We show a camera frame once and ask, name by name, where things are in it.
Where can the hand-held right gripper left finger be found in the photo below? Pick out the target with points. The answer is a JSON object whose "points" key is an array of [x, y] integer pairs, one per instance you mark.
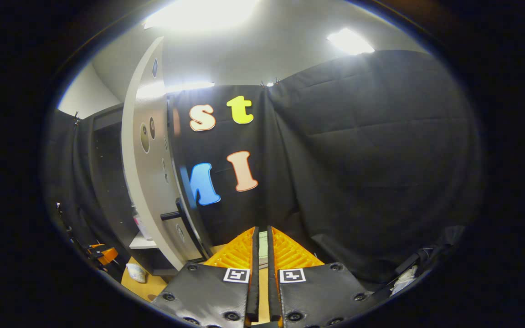
{"points": [[254, 291]]}

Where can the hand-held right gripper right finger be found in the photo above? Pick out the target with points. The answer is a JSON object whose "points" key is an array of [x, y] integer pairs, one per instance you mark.
{"points": [[273, 291]]}

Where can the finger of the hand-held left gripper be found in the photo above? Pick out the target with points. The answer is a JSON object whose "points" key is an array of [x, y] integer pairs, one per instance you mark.
{"points": [[103, 255]]}

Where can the small clear bottle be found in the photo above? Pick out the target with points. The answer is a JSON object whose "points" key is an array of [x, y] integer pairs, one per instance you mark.
{"points": [[142, 226]]}

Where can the beige cabinet door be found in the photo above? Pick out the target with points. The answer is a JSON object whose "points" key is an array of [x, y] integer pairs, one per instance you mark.
{"points": [[148, 191]]}

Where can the white crumpled plastic bag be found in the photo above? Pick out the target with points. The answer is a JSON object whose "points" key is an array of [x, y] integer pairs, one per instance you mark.
{"points": [[136, 272]]}

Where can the white crumpled paper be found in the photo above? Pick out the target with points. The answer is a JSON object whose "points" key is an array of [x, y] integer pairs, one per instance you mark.
{"points": [[404, 279]]}

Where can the black backdrop cloth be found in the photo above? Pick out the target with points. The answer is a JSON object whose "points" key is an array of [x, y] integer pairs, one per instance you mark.
{"points": [[358, 159]]}

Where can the large ceiling light panel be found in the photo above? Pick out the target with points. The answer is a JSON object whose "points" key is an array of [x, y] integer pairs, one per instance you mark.
{"points": [[198, 13]]}

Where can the narrow ceiling light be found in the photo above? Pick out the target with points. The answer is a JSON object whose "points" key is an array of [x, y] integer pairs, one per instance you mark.
{"points": [[349, 41]]}

